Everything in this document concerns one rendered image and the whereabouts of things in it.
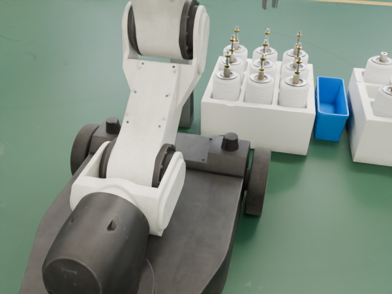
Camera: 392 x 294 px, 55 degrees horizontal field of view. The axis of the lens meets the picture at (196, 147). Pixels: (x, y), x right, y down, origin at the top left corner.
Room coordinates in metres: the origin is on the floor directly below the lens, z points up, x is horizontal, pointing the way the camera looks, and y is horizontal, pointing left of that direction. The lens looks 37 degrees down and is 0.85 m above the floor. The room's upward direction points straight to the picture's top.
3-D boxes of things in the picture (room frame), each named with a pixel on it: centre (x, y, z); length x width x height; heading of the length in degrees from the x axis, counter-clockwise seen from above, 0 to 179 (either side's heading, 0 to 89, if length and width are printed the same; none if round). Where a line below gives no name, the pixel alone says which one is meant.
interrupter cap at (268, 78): (1.17, -0.22, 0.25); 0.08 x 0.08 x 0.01
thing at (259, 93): (1.17, -0.22, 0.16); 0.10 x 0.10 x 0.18
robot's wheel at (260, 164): (0.82, -0.18, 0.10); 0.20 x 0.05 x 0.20; 166
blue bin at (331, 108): (1.29, -0.53, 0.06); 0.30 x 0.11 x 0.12; 166
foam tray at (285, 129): (1.29, -0.25, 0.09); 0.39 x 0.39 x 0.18; 78
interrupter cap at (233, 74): (1.20, -0.11, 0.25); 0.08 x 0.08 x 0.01
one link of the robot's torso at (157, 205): (0.61, 0.14, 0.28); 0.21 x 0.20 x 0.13; 166
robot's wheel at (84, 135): (0.94, 0.33, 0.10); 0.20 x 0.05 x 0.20; 166
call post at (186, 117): (1.28, 0.05, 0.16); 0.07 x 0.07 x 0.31; 78
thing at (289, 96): (1.15, -0.34, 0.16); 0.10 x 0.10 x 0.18
